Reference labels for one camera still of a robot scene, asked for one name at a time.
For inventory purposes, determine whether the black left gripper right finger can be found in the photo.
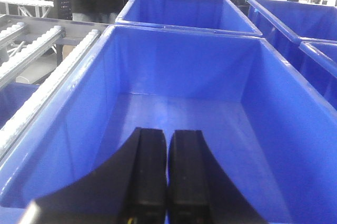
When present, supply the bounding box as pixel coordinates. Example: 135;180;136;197
168;130;267;223

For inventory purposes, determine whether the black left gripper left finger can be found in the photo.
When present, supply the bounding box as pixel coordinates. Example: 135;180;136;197
19;127;166;223

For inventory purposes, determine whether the blue bin front left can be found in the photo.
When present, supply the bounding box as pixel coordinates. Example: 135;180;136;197
1;26;336;223

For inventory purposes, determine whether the blue bin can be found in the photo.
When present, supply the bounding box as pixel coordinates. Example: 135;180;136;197
248;0;336;70
1;26;336;223
1;82;39;128
300;42;336;108

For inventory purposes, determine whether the blue bin lower left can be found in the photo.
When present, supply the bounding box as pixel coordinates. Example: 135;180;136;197
1;82;39;128

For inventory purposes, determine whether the blue bin front right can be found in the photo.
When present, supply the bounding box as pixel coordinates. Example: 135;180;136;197
300;42;336;108

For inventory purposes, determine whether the blue bin far right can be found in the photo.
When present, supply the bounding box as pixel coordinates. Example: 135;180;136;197
248;0;336;70

